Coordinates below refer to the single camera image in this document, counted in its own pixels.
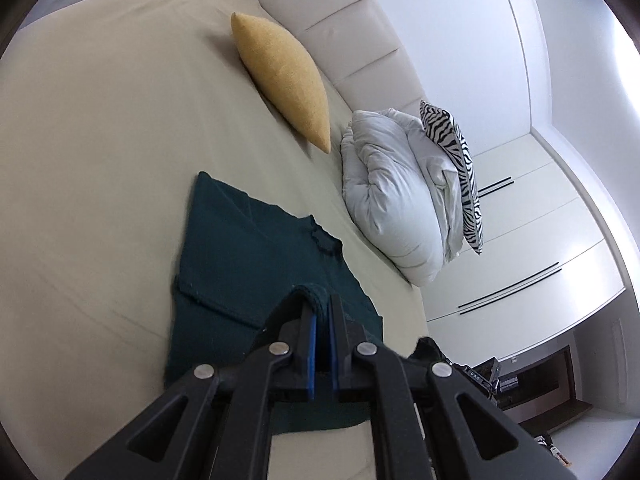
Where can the white folded duvet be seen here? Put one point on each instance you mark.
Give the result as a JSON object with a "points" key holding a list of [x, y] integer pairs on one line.
{"points": [[403, 192]]}

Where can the beige bed sheet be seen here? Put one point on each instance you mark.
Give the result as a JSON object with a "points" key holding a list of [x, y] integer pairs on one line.
{"points": [[109, 110]]}

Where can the cream padded headboard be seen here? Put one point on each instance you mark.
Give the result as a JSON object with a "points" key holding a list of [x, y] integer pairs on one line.
{"points": [[355, 45]]}

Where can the white wardrobe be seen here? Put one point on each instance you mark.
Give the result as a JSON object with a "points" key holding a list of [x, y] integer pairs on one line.
{"points": [[545, 265]]}

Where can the mustard yellow pillow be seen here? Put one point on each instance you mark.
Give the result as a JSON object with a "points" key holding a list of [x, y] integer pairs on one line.
{"points": [[286, 74]]}

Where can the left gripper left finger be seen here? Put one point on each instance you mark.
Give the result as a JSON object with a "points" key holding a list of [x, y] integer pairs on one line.
{"points": [[291, 333]]}

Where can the zebra pattern pillow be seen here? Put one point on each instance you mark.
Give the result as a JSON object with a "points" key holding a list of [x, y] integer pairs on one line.
{"points": [[441, 128]]}

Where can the dark green knit garment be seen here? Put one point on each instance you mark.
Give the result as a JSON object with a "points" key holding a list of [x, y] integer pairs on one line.
{"points": [[240, 258]]}

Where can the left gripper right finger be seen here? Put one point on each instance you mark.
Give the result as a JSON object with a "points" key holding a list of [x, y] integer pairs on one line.
{"points": [[354, 358]]}

